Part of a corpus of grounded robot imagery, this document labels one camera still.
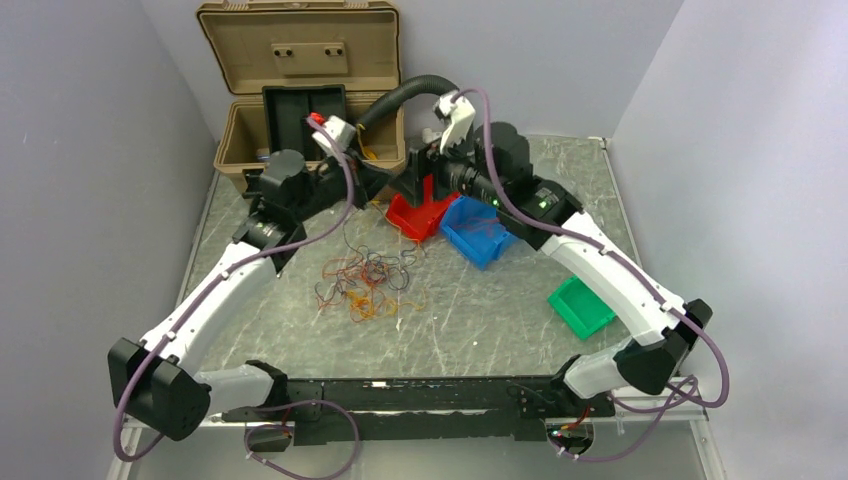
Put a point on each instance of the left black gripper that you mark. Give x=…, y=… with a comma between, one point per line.
x=366, y=181

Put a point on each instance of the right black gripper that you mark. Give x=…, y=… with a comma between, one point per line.
x=426, y=160

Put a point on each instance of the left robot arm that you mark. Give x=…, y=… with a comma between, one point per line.
x=158, y=379

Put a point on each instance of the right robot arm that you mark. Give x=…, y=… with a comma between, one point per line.
x=663, y=327

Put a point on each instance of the red plastic bin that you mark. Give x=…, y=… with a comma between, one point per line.
x=418, y=223

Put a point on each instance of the white pipe fitting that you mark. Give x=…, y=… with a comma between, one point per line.
x=430, y=136

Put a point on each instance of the blue plastic bin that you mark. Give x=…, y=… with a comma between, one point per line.
x=476, y=232

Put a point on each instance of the black toolbox tray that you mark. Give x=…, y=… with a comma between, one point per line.
x=286, y=110

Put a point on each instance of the tan plastic toolbox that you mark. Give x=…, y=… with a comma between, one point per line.
x=259, y=44

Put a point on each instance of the green plastic bin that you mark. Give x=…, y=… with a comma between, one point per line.
x=580, y=308

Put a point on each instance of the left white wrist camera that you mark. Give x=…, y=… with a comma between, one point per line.
x=332, y=134

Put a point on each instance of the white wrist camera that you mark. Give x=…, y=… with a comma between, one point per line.
x=457, y=114
x=332, y=134

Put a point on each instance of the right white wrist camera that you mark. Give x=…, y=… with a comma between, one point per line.
x=457, y=114

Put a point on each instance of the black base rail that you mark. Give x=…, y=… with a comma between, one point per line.
x=324, y=410

